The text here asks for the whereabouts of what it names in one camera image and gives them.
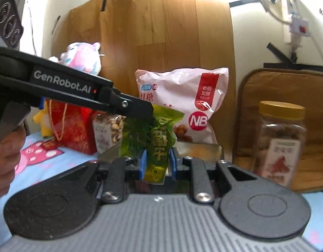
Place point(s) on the yellow plush toy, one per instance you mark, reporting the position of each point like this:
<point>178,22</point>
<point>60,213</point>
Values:
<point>44,120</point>

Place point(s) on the small clear nut jar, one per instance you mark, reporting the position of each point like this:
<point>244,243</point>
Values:
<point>106,134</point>

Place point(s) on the blue cartoon printed bedsheet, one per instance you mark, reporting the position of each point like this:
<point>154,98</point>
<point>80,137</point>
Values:
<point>72,160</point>

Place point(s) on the wooden board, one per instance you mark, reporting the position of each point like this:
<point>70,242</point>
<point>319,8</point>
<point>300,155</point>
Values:
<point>156,31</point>

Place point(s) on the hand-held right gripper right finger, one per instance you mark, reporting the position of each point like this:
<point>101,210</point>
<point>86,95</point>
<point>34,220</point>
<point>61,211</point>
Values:
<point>173,161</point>

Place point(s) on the brown woven mat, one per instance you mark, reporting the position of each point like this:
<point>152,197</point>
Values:
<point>316,105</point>

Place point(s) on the tall clear jar gold lid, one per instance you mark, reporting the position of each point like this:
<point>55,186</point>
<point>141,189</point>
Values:
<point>281,141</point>

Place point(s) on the red gift box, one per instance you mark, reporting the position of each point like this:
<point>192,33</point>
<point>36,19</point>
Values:
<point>72,128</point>

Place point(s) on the pink snack bag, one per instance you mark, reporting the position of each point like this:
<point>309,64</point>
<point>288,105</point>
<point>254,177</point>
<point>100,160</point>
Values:
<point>177,92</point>

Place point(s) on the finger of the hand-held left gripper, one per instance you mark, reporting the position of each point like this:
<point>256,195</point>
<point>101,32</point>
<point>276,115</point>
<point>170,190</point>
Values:
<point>135,107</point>

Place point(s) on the pink plush toy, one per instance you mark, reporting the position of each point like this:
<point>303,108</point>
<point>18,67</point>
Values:
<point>81,57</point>

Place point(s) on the black printed box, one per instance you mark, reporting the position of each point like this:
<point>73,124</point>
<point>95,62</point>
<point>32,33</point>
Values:
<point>200,151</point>

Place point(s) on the person's left hand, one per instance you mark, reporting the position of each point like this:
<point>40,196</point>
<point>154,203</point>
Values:
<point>5,162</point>

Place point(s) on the white power strip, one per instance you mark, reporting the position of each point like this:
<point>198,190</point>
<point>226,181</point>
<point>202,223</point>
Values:
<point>298,27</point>

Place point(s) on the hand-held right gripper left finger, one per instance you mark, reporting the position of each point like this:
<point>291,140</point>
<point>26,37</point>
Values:
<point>143,164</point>

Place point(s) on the green snack packet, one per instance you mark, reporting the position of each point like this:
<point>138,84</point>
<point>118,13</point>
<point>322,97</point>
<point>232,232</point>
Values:
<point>157,147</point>

